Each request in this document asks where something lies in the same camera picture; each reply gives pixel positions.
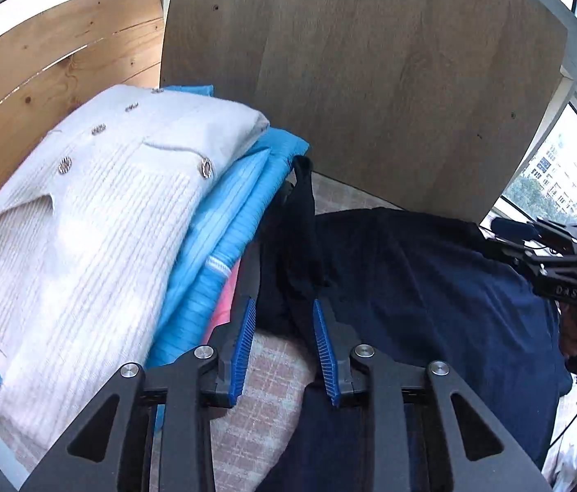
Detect pink folded garment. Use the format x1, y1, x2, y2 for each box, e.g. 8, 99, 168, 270
200, 257, 244, 346

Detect blue folded garment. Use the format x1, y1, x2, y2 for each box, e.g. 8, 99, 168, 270
149, 82, 313, 424

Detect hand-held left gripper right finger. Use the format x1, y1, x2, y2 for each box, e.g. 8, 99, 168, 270
311, 297, 554, 492

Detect grey-brown wooden board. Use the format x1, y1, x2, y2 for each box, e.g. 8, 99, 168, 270
158, 0, 569, 227

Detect white knit cardigan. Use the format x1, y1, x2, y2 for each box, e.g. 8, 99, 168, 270
0, 84, 272, 458

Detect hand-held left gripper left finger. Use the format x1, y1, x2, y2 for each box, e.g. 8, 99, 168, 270
19, 296, 259, 492

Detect pine wood panel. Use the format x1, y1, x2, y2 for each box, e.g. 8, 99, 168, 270
0, 0, 166, 234

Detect dark folded garment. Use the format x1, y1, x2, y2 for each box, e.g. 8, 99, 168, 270
236, 179, 300, 321

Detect apartment building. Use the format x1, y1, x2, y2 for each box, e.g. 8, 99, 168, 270
502, 102, 577, 227

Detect pink plaid blanket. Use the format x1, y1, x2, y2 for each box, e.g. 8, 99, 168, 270
146, 170, 408, 492

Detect person's right hand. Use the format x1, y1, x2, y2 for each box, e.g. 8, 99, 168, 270
556, 301, 577, 371

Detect navy blue pants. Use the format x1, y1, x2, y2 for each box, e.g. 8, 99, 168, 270
255, 154, 575, 492

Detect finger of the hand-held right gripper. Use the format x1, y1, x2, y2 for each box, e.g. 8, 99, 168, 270
490, 218, 538, 240
472, 224, 541, 278

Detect white cloth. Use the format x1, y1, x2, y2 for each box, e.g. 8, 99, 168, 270
541, 394, 577, 489

